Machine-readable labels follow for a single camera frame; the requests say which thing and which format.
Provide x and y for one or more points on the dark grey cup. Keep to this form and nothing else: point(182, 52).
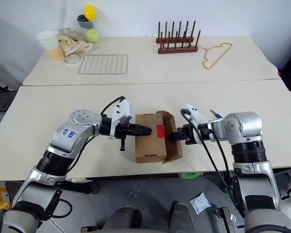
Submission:
point(83, 22)

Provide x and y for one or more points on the white sachet packet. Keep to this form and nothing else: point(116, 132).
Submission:
point(200, 203)

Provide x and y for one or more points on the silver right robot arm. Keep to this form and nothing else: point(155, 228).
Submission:
point(247, 136)

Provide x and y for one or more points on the beige cloth towel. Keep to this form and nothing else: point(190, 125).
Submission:
point(71, 42)

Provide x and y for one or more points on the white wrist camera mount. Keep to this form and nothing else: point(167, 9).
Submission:
point(122, 109)
point(195, 116)

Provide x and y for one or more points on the blue utility knife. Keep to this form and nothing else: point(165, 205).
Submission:
point(215, 114)

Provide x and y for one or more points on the black stand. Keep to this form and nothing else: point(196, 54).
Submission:
point(2, 94)

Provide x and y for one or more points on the dark rounded shape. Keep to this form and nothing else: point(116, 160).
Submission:
point(180, 216)
point(122, 218)

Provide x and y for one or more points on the tan clothes hanger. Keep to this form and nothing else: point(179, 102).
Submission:
point(218, 54)

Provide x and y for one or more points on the green object under table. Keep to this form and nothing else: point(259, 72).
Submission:
point(189, 175)

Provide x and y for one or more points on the brown cardboard box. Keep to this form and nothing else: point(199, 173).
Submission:
point(149, 145)

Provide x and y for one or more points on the white tape roll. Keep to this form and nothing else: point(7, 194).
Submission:
point(72, 60)

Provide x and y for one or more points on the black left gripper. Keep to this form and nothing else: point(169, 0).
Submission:
point(126, 129)

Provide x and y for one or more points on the clear plastic container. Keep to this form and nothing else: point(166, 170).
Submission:
point(81, 30)

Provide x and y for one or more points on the red tape piece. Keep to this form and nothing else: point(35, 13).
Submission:
point(161, 131)

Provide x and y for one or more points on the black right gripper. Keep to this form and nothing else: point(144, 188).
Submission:
point(187, 134)

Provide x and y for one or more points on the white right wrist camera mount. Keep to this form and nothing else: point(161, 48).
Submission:
point(195, 116)

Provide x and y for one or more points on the white paper cup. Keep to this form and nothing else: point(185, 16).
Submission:
point(49, 43)
point(46, 36)
point(52, 47)

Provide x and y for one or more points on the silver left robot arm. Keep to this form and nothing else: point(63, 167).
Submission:
point(70, 136)

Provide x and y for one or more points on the yellow plastic ball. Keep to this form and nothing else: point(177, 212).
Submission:
point(89, 12)

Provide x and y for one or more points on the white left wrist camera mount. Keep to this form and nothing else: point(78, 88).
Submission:
point(122, 109)

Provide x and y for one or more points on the green tennis ball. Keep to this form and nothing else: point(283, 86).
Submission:
point(92, 36)

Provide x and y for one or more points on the brown wooden peg rack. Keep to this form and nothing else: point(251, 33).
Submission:
point(178, 46)

